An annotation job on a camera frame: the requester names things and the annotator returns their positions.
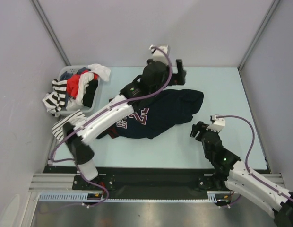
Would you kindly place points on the black white striped tank top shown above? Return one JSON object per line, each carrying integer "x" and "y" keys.
{"x": 56, "y": 100}

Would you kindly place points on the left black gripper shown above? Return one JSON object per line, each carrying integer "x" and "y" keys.
{"x": 178, "y": 79}

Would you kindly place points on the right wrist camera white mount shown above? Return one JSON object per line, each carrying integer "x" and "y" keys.
{"x": 217, "y": 123}

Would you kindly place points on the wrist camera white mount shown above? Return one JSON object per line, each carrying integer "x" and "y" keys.
{"x": 217, "y": 123}
{"x": 160, "y": 53}

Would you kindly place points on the aluminium extrusion rail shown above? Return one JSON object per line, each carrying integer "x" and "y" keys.
{"x": 51, "y": 182}

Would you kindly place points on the grey blue tank top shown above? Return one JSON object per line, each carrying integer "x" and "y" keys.
{"x": 67, "y": 73}

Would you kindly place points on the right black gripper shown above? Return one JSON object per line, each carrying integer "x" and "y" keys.
{"x": 201, "y": 127}

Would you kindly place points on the navy tank top red trim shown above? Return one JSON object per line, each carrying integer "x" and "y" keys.
{"x": 171, "y": 107}

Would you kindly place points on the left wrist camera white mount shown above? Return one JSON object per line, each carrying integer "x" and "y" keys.
{"x": 160, "y": 53}

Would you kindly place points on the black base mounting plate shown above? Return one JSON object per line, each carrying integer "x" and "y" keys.
{"x": 162, "y": 183}

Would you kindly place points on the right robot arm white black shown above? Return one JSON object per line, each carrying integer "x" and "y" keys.
{"x": 275, "y": 200}

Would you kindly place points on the grey plastic laundry basket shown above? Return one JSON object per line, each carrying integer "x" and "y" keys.
{"x": 85, "y": 110}

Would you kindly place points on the slotted cable duct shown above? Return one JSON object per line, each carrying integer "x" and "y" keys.
{"x": 94, "y": 197}

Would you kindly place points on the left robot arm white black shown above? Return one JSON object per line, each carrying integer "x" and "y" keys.
{"x": 138, "y": 94}

